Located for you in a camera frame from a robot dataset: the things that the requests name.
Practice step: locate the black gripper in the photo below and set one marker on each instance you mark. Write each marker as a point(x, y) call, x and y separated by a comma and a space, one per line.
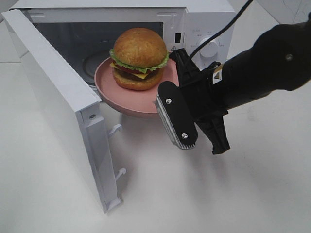
point(206, 112)

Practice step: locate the pink round plate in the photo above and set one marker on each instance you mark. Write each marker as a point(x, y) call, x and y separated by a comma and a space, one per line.
point(130, 102)

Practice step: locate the burger with lettuce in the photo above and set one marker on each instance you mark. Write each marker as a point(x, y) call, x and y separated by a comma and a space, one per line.
point(139, 56)

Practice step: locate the white microwave door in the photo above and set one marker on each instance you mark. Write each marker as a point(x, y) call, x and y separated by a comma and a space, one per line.
point(70, 107)

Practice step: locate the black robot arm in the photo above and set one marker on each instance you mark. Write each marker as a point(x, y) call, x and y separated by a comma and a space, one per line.
point(280, 59)

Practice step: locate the upper white microwave knob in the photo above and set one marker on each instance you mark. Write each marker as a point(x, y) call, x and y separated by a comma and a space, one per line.
point(210, 49)

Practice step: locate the glass microwave turntable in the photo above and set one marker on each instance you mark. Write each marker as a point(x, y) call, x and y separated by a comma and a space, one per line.
point(91, 63)

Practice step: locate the white microwave oven body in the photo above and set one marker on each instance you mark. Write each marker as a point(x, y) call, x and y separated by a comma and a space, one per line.
point(78, 27)

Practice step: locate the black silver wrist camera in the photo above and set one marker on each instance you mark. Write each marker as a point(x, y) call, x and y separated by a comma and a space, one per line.
point(175, 116)

